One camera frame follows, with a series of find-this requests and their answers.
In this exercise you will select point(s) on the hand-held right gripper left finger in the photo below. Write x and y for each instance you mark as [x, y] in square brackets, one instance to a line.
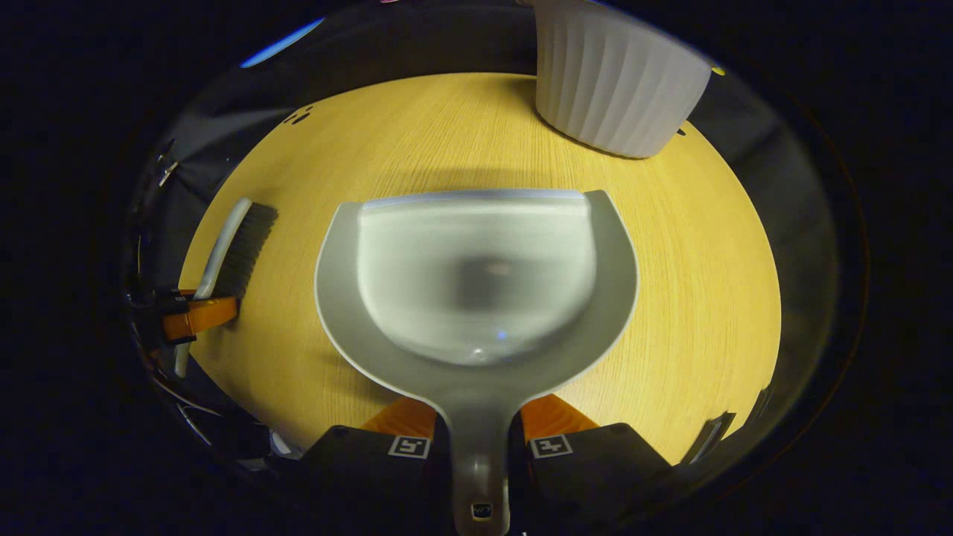
[357, 465]

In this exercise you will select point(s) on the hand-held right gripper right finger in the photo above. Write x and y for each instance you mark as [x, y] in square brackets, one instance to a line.
[595, 469]

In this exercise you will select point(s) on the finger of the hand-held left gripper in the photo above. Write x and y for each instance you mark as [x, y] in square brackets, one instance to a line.
[175, 296]
[201, 316]

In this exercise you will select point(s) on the white plastic dustpan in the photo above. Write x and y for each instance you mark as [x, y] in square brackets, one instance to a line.
[476, 283]

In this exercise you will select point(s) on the white ribbed garbage bin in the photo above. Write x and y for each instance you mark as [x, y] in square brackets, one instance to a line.
[610, 74]

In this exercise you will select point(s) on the silver cloth clip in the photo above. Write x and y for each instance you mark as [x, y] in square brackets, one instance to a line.
[167, 171]

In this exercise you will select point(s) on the black backdrop cloth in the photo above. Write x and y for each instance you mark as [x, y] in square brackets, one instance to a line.
[417, 37]

